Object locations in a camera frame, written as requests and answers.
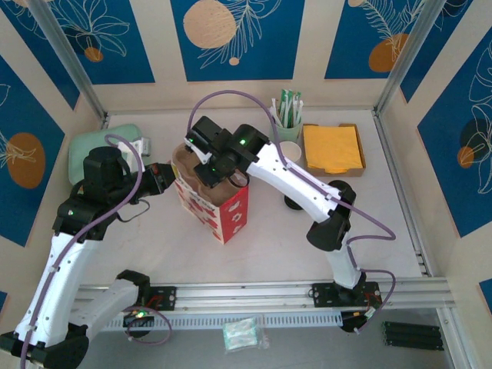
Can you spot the stack of black cup lids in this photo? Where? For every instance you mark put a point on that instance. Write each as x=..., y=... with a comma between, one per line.
x=294, y=203

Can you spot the black ribbed block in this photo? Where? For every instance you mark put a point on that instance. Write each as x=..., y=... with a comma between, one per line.
x=413, y=336

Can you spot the green paper stick packet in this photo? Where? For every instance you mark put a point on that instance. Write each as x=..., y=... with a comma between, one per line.
x=294, y=104
x=284, y=104

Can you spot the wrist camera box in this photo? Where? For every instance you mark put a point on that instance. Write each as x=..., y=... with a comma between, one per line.
x=134, y=146
x=199, y=153

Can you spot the yellow paper napkin stack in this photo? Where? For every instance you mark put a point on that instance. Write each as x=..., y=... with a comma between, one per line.
x=330, y=146

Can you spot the aluminium table side rail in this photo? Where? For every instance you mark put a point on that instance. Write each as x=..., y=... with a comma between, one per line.
x=384, y=134

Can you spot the aluminium frame strut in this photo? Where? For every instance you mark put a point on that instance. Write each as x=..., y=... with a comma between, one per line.
x=453, y=338

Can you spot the brown cardboard napkin tray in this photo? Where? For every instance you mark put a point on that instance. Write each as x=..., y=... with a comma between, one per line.
x=355, y=173

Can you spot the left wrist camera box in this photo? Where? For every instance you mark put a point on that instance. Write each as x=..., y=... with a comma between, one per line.
x=134, y=146

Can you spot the paper cup with black sleeve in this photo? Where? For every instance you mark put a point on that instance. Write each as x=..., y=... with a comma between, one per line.
x=292, y=150

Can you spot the white paper wrapped straw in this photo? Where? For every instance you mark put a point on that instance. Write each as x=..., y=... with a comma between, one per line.
x=276, y=115
x=300, y=111

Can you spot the mint green fabric lunch bag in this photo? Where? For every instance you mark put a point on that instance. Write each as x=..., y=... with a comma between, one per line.
x=78, y=153

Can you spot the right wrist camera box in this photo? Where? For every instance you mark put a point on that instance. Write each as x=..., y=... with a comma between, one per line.
x=199, y=153

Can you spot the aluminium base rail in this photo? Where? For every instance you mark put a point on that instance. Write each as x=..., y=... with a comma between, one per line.
x=250, y=298

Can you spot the red white paper bag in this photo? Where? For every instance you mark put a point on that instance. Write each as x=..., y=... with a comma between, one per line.
x=230, y=219

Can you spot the plastic bag of green packets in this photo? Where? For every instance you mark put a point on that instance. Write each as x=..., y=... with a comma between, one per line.
x=240, y=335

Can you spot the small clear plastic bag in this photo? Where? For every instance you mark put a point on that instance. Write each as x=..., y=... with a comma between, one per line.
x=264, y=340

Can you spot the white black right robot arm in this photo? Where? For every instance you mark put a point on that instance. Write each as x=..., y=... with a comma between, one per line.
x=300, y=180

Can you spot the mint green holder cup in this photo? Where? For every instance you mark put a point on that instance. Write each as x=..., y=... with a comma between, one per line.
x=292, y=132

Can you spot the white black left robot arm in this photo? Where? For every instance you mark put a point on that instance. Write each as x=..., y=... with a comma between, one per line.
x=57, y=276

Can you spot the small electronics board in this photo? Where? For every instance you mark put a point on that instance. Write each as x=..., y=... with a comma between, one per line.
x=351, y=324
x=138, y=319

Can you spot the aluminium frame post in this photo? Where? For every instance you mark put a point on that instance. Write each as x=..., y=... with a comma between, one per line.
x=407, y=57
x=70, y=57

